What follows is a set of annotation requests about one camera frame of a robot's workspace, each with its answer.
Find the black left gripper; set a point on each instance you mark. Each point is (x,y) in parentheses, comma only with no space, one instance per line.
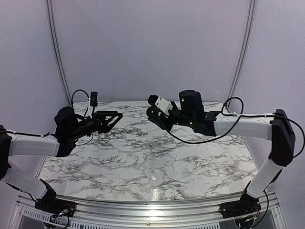
(101,114)

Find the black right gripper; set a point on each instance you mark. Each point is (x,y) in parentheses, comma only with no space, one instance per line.
(162,115)

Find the black round charging case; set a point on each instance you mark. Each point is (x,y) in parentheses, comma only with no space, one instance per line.
(151,112)

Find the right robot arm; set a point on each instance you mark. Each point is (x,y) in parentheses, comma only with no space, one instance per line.
(275,127)

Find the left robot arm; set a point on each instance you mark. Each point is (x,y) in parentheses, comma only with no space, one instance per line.
(69,128)

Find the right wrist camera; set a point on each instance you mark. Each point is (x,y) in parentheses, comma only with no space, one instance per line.
(160,103)

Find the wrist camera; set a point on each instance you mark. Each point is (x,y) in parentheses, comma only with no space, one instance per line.
(160,103)
(92,104)

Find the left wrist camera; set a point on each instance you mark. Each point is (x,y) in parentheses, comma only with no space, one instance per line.
(92,104)

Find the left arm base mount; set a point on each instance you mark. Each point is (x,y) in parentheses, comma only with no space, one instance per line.
(54,207)

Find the aluminium front rail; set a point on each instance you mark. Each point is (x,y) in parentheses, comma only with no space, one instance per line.
(199,213)

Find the right corner aluminium post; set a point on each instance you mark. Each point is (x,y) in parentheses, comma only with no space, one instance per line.
(244,48)

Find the corner aluminium post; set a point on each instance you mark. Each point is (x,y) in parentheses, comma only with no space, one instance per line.
(56,50)
(244,48)

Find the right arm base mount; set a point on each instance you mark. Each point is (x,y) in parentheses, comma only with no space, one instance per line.
(245,205)

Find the left corner aluminium post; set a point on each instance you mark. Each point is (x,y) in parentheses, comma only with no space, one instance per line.
(56,50)

